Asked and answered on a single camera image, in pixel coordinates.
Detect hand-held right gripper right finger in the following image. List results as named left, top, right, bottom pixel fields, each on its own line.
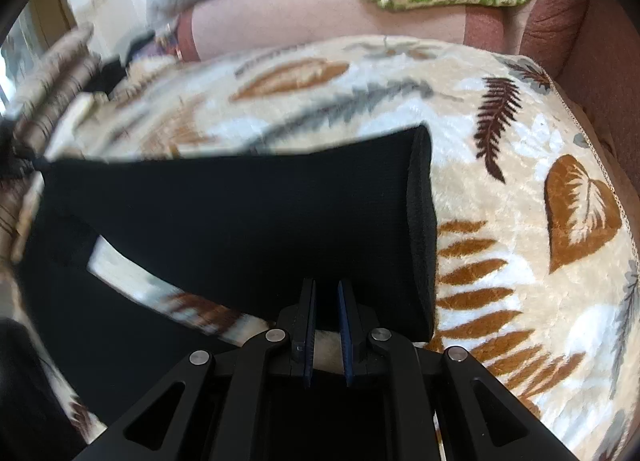
left=336, top=278, right=577, bottom=461

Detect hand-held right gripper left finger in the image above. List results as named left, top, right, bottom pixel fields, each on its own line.
left=70, top=278, right=318, bottom=461

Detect pink and brown sofa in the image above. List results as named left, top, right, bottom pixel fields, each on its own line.
left=177, top=0, right=640, bottom=162

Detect striped beige cloth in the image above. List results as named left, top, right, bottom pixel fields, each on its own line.
left=0, top=24, right=107, bottom=158

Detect small dark object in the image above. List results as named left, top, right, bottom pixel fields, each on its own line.
left=119, top=31, right=162, bottom=64

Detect black pants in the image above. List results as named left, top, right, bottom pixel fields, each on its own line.
left=20, top=125, right=439, bottom=429

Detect leaf print plush blanket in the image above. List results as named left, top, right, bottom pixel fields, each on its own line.
left=0, top=34, right=640, bottom=461

